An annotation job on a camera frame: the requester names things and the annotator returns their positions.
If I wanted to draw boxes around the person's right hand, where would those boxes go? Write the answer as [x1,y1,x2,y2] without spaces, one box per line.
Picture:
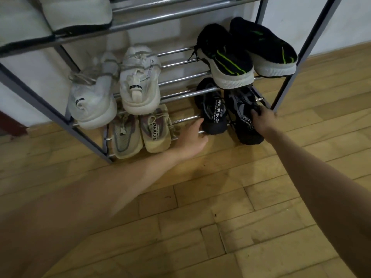
[250,105,279,140]

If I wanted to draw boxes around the black sneaker green stripes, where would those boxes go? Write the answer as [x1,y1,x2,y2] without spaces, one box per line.
[188,23,255,90]
[230,17,298,78]

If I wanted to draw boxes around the person's right forearm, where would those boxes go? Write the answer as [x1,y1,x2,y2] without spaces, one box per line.
[264,128,371,278]

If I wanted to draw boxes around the white chunky sneaker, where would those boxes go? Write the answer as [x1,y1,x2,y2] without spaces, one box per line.
[67,51,120,130]
[119,44,162,116]

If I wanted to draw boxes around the white canvas shoe black sole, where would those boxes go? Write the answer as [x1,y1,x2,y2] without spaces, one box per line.
[0,0,56,56]
[38,0,113,37]

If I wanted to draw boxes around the person's left hand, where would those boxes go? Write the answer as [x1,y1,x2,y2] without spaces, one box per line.
[173,118,209,163]

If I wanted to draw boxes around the person's left forearm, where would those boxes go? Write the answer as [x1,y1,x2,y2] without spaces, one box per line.
[0,148,186,278]

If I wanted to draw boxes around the grey metal shoe rack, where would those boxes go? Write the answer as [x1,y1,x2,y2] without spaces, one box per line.
[0,0,344,164]

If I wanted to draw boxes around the black grey mesh sneaker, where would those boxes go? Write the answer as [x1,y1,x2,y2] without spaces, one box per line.
[224,86,266,146]
[194,77,229,135]

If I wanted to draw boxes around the beige mesh sneaker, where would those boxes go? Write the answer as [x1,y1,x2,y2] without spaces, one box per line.
[139,104,177,154]
[108,112,144,160]

